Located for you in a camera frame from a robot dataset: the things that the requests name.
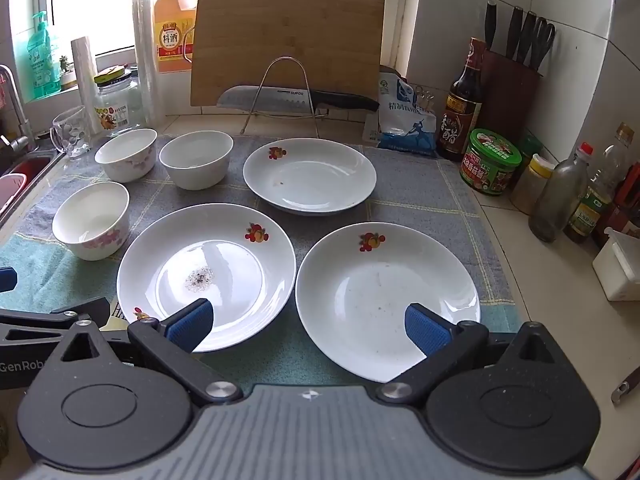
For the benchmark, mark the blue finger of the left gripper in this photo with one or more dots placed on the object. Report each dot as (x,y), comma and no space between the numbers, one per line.
(8,278)

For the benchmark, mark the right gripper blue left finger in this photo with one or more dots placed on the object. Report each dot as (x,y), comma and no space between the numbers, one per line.
(167,346)

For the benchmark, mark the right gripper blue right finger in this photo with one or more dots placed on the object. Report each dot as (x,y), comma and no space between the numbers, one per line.
(448,349)

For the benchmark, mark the white floral bowl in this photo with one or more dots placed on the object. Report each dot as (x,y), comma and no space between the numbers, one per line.
(93,223)
(129,156)

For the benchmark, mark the white plate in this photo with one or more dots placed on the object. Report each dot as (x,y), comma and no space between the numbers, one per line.
(234,256)
(312,177)
(354,285)

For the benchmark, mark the plain white bowl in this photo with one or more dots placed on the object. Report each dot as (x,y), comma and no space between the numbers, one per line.
(197,160)

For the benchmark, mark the white plate back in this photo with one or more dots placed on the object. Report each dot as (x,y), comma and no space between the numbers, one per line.
(312,177)

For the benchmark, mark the grey checked table mat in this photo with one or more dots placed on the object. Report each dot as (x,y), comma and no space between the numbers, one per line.
(421,193)

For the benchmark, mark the metal faucet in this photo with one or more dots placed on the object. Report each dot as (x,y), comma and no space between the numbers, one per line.
(26,139)

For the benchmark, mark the clear glass mug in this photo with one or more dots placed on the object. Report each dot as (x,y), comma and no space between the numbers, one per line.
(69,132)

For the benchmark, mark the yellow lid spice jar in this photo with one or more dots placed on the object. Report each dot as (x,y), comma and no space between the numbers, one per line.
(531,184)

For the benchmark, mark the green lid mushroom sauce jar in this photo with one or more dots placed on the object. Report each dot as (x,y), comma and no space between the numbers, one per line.
(489,162)

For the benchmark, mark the white plastic seasoning box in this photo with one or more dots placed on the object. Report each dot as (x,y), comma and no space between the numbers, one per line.
(617,267)

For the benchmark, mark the clear glass bottle red cap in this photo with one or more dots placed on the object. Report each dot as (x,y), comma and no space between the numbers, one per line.
(561,195)

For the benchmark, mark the glass jar with label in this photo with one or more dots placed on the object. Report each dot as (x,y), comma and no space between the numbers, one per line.
(118,105)

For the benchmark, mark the green dish soap bottle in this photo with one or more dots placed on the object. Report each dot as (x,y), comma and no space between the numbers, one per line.
(43,62)

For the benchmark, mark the green lid small jar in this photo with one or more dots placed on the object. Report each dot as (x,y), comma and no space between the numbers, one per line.
(528,146)

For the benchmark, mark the plastic wrap roll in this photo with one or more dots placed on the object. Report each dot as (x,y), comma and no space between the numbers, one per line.
(85,70)
(153,107)

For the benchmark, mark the white blue salt bag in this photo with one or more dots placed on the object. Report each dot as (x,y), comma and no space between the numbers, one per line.
(400,124)

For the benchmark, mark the oil bottle yellow label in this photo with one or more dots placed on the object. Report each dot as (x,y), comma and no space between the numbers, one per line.
(601,187)

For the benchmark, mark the dark vinegar bottle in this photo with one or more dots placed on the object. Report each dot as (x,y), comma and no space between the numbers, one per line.
(463,104)

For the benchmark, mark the dark red knife block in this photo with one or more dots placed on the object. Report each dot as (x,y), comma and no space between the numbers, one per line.
(510,79)

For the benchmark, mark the orange cooking wine jug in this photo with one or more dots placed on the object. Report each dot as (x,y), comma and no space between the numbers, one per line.
(173,28)

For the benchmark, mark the bamboo cutting board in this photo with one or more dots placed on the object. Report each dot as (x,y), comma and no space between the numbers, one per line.
(326,45)

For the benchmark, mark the kitchen knife black handle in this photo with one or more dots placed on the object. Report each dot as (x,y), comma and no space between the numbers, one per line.
(240,98)

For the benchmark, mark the wire cutting board stand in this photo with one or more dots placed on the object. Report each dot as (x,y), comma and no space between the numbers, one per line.
(287,99)

